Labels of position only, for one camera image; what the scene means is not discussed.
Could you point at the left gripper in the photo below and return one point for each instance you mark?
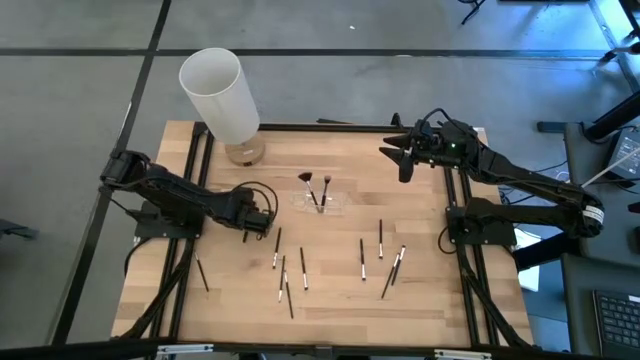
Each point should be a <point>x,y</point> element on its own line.
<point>255,215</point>

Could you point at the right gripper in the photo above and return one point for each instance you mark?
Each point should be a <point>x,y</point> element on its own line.
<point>430,147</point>

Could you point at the black fan makeup brush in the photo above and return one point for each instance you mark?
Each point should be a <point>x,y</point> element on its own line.
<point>311,192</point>

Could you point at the black tapered blush brush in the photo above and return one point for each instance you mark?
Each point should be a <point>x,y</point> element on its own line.
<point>325,189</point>

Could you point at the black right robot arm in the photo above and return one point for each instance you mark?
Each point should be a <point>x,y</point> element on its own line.
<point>525,180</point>

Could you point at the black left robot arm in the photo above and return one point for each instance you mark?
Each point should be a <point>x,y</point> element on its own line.
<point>175,192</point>

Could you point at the clear acrylic brush organizer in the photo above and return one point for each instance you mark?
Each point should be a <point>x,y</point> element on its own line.
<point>300,202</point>

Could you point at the white shade wooden base lamp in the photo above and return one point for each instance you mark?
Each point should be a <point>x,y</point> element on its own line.
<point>220,95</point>

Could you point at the black chair leg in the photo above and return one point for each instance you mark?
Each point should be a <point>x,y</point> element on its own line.
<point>472,11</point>

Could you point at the white paper sheet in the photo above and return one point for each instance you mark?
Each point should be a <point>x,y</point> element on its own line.
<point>530,280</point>

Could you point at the black crossbar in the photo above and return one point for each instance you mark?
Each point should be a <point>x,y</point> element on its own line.
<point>75,350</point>

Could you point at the black stand leg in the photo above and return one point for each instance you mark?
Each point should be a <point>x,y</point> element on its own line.
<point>615,117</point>

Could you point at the grey flat device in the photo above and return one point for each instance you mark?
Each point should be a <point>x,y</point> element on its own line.
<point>627,155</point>

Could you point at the dark chair base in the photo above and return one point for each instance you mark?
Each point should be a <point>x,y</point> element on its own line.
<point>17,231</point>

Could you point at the dark grey desk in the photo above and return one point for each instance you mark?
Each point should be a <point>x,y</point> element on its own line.
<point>577,300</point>

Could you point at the dark laptop keyboard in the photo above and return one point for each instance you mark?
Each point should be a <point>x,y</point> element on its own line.
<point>617,320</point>

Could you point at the small black mount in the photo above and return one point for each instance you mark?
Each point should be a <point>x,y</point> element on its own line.
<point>396,120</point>

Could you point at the black aluminium table frame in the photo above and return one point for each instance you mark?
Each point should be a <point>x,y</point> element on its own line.
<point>350,128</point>

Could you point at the silver metal bracket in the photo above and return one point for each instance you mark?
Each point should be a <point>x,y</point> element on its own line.
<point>462,354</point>

